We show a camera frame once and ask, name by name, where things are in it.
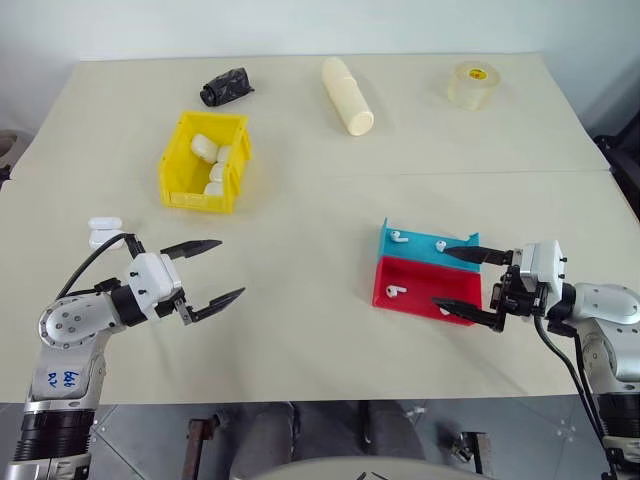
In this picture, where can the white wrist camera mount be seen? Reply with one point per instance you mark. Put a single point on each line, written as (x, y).
(152, 280)
(542, 265)

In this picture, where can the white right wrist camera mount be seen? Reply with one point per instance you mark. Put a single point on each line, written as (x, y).
(542, 265)

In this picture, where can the red plastic tray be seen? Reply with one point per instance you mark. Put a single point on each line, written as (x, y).
(420, 292)

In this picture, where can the clear tape roll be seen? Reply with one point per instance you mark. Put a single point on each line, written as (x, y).
(472, 85)

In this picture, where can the black plastic bag roll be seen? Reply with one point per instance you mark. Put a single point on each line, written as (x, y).
(227, 86)

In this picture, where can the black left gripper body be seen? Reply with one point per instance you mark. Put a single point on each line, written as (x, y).
(181, 310)

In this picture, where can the yellow plastic bin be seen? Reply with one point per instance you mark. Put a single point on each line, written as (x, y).
(177, 167)

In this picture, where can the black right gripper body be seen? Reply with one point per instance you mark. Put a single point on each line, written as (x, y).
(517, 297)

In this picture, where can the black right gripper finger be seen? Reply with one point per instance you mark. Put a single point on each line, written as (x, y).
(475, 254)
(465, 310)

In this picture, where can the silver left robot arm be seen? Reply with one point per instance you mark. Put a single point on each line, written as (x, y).
(65, 325)

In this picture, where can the grey rounded robot torso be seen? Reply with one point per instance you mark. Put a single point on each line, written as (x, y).
(350, 470)

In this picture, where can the dark grey rounded shape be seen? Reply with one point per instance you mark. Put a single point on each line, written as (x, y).
(335, 430)

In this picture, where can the teal plastic tray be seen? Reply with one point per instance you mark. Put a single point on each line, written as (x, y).
(417, 247)

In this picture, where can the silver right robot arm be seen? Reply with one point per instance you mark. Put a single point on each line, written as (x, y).
(602, 302)

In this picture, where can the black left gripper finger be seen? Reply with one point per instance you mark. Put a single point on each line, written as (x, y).
(220, 301)
(195, 247)

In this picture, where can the cream cylindrical bottle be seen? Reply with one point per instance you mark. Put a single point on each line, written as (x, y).
(345, 95)

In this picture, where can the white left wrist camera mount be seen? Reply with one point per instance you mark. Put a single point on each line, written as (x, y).
(152, 280)

